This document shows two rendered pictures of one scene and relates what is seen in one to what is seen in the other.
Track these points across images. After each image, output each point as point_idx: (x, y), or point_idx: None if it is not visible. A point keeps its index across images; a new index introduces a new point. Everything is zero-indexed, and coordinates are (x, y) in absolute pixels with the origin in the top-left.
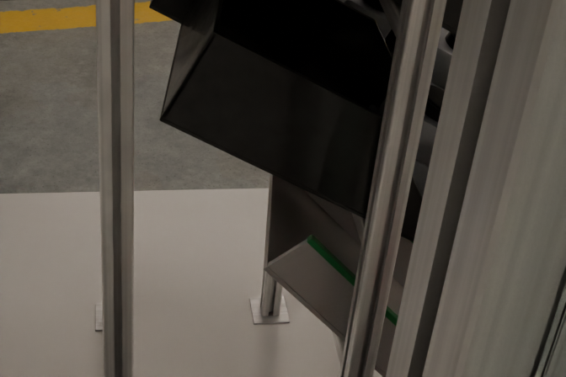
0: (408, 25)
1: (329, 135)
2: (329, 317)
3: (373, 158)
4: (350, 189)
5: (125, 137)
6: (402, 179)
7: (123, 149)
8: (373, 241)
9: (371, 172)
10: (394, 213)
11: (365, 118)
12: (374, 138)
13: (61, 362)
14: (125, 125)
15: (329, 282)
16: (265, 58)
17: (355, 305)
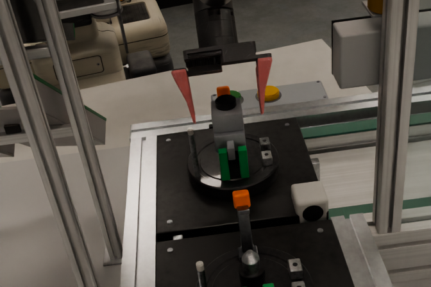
0: None
1: (13, 3)
2: (52, 113)
3: (26, 4)
4: (29, 29)
5: (16, 24)
6: None
7: (18, 33)
8: (61, 34)
9: (29, 13)
10: (58, 13)
11: None
12: None
13: None
14: (13, 16)
15: (44, 93)
16: None
17: (65, 84)
